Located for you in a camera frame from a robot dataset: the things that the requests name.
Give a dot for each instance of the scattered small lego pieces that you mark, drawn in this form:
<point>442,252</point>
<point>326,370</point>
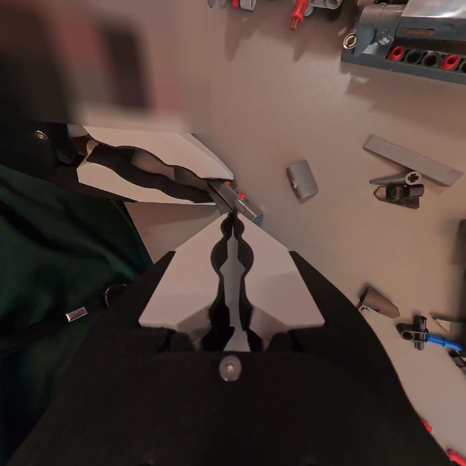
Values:
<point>457,455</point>

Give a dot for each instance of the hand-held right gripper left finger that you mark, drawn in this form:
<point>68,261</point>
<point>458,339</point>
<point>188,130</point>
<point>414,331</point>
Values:
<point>182,287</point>

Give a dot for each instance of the lego car model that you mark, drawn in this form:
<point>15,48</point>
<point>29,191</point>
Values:
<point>400,43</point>

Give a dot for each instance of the dark grey lego fin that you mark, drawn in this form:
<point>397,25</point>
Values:
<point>380,304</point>

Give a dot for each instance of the black lego connector blue pin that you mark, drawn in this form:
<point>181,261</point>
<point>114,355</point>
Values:
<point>415,331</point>

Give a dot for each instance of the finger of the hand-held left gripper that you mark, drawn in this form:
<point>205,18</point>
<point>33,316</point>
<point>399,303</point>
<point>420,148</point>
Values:
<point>105,178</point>
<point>163,149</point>

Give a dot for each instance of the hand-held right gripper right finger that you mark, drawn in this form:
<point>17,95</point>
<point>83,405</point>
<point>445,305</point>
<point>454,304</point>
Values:
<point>280,287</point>

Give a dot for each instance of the dark grey lego wedge panel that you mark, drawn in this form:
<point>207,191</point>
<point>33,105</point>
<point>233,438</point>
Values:
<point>244,207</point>

